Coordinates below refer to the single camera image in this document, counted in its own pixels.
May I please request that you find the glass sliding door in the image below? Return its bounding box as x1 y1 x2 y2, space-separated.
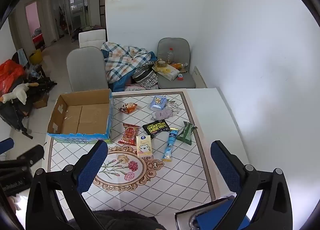
49 0 90 41

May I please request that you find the black stroller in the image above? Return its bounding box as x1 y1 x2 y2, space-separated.
0 100 34 140

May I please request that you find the yellow bag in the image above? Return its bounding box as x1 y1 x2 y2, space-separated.
29 49 43 65

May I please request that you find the dark garment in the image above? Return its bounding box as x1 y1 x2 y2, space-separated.
67 209 167 230

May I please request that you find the pink cloth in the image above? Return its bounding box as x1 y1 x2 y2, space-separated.
124 83 160 92

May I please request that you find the light blue hanging cloth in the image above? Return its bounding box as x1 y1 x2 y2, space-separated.
17 48 28 67

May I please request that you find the yellow white box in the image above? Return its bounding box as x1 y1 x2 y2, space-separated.
156 64 180 81

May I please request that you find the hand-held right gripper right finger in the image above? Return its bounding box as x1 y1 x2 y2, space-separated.
210 140 293 230

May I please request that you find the striped black white cloth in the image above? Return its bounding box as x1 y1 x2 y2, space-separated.
132 67 158 88

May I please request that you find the low grey chair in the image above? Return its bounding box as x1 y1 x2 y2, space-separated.
157 37 196 89

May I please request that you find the red snack packet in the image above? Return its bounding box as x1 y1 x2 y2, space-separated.
118 123 140 146

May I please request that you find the blue tissue pack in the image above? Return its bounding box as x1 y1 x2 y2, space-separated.
149 95 167 112

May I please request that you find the small brown cardboard box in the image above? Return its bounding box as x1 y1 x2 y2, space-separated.
32 92 49 109

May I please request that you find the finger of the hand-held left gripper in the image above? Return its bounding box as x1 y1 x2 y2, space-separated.
0 137 14 156
16 144 45 168

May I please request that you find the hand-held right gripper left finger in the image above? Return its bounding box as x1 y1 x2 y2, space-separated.
26 139 108 230

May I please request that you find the blue tube packet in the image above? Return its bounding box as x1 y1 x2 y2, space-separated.
162 128 179 162

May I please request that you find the blue seat with metal frame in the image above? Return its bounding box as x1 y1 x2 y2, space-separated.
174 194 250 230

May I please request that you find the green packet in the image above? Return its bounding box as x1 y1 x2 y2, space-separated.
176 121 198 145

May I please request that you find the pile of black items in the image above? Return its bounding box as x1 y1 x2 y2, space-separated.
24 69 57 95

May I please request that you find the white chair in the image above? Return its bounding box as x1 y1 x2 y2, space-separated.
78 29 107 48

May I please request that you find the orange plastic bag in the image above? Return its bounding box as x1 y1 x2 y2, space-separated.
0 59 25 93

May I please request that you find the white board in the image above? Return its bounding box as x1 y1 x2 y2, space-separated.
194 66 208 88

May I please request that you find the yellow tissue pack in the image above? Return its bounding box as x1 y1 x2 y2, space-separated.
136 135 153 158

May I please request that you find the purple cloth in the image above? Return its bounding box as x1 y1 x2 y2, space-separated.
153 109 173 120

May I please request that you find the black wipes packet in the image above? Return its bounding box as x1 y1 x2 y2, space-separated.
142 119 170 137

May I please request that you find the clear plastic wrapper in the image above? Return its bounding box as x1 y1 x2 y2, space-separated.
165 99 184 115

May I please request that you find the plaid blanket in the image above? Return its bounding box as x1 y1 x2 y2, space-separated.
101 42 157 83

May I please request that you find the orange snack packet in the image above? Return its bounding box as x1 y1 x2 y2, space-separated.
119 102 138 114

